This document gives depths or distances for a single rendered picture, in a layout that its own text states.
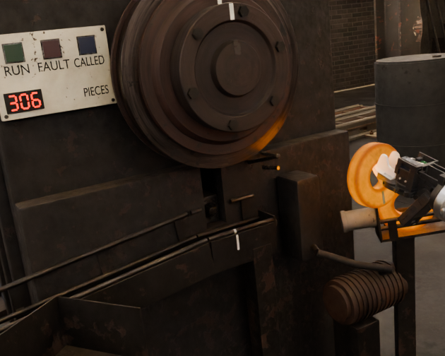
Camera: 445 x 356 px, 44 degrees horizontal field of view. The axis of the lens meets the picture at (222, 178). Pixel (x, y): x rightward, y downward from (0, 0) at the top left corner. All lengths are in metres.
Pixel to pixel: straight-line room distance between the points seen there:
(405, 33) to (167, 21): 4.40
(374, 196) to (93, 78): 0.72
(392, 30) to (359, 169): 4.41
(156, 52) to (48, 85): 0.26
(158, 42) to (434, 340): 1.57
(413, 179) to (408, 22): 4.32
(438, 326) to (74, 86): 1.68
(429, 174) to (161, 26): 0.65
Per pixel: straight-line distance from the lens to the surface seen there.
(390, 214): 1.52
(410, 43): 5.53
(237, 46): 1.21
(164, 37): 1.19
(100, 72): 1.32
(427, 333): 2.31
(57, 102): 1.29
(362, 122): 5.79
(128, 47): 1.20
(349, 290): 1.48
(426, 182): 1.25
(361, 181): 1.31
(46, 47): 1.28
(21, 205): 1.30
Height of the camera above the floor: 1.20
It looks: 15 degrees down
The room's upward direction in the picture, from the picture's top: 6 degrees counter-clockwise
